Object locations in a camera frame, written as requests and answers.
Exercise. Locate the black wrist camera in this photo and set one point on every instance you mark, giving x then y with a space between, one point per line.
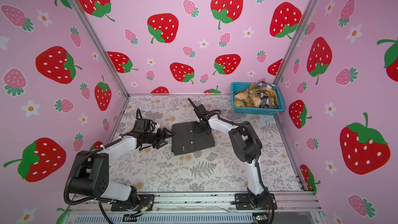
143 126
201 112

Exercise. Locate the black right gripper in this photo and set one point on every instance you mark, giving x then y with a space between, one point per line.
196 128

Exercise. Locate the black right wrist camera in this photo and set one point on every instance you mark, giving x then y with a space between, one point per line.
201 112

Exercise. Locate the yellow plaid shirt in basket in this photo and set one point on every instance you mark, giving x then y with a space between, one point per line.
248 98

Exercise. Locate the aluminium left corner post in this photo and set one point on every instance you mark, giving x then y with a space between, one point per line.
82 17

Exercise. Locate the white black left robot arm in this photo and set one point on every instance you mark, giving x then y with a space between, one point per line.
89 176

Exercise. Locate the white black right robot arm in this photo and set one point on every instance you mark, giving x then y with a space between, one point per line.
247 147

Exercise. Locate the grey white shirt in basket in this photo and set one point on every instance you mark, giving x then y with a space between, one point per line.
268 96

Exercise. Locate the dark grey pinstriped shirt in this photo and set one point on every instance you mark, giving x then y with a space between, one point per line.
185 140

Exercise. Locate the aluminium right corner post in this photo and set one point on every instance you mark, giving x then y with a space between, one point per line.
306 17

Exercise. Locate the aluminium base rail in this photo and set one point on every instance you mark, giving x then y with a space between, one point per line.
289 207

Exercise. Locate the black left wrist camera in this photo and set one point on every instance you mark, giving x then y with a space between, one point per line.
143 126

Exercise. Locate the aluminium corner post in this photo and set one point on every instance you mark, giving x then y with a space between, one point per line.
306 17
82 17

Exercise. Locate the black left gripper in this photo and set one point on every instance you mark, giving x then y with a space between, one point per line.
161 137

